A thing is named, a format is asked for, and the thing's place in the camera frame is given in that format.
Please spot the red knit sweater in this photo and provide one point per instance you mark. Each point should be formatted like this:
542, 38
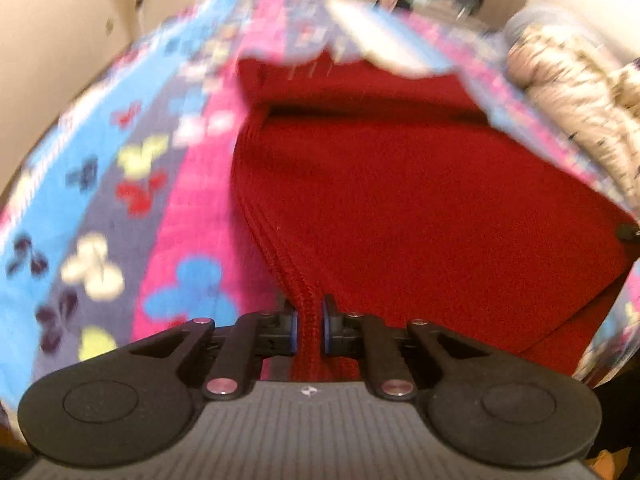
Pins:
396, 197

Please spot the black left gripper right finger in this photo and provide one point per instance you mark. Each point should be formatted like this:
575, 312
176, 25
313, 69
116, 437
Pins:
485, 403

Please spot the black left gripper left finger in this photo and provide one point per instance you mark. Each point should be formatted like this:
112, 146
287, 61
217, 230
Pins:
134, 402

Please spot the colourful floral bed blanket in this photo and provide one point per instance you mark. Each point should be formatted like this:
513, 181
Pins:
122, 225

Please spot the beige star-pattern quilt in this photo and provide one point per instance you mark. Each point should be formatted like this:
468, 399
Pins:
569, 73

